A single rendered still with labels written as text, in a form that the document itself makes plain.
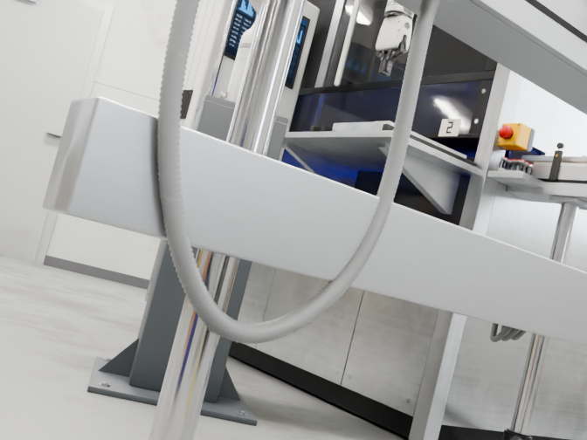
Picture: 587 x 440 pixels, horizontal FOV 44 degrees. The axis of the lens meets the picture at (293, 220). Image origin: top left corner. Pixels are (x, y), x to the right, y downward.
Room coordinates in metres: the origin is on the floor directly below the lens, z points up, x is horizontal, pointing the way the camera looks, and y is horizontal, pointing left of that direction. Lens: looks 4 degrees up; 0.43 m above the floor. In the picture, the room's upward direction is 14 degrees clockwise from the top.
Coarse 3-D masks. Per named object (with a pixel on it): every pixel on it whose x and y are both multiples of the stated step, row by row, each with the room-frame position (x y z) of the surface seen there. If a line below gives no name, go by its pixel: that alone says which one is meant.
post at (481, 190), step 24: (504, 72) 2.24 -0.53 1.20; (504, 96) 2.23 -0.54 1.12; (504, 120) 2.24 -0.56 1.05; (480, 144) 2.27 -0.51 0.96; (480, 168) 2.25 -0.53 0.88; (480, 192) 2.23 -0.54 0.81; (480, 216) 2.24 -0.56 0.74; (432, 336) 2.27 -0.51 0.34; (456, 336) 2.25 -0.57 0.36; (432, 360) 2.26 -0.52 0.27; (456, 360) 2.26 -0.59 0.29; (432, 384) 2.24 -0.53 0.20; (432, 408) 2.23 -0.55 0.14; (432, 432) 2.25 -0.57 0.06
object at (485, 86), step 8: (488, 64) 2.31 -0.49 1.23; (496, 64) 2.28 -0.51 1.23; (488, 80) 2.29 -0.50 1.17; (480, 88) 2.31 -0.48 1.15; (488, 88) 2.28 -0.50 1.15; (480, 96) 2.30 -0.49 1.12; (480, 104) 2.30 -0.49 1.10; (480, 112) 2.29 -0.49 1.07; (472, 120) 2.31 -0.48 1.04; (480, 120) 2.28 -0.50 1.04; (472, 128) 2.31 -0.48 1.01
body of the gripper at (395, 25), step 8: (392, 16) 2.08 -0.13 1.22; (400, 16) 2.06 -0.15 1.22; (384, 24) 2.10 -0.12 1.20; (392, 24) 2.07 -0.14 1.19; (400, 24) 2.05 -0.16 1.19; (408, 24) 2.07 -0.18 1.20; (384, 32) 2.09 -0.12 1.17; (392, 32) 2.07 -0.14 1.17; (400, 32) 2.05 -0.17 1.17; (408, 32) 2.06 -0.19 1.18; (376, 40) 2.12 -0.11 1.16; (384, 40) 2.09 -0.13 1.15; (392, 40) 2.06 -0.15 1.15; (400, 40) 2.05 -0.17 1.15; (408, 40) 2.06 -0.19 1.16; (376, 48) 2.12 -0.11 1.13; (384, 48) 2.09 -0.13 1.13; (392, 48) 2.07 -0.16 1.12; (408, 48) 2.07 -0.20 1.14
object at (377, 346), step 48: (528, 240) 2.39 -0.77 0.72; (576, 240) 2.54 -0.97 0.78; (288, 288) 2.91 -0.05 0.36; (288, 336) 2.85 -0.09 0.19; (336, 336) 2.63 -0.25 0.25; (384, 336) 2.44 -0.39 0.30; (480, 336) 2.31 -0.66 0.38; (528, 336) 2.45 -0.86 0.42; (384, 384) 2.40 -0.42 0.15; (480, 384) 2.34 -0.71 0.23; (576, 384) 2.65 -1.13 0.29; (528, 432) 2.52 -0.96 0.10; (576, 432) 2.69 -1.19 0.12
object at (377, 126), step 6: (336, 126) 2.26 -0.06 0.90; (342, 126) 2.23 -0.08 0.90; (348, 126) 2.21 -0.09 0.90; (354, 126) 2.19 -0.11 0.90; (360, 126) 2.16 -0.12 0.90; (366, 126) 2.14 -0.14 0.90; (372, 126) 2.12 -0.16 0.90; (378, 126) 2.10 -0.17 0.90; (414, 132) 2.12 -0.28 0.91; (420, 138) 2.14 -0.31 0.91; (426, 138) 2.15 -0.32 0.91; (438, 144) 2.18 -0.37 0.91; (450, 150) 2.21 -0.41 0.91; (462, 156) 2.25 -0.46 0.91
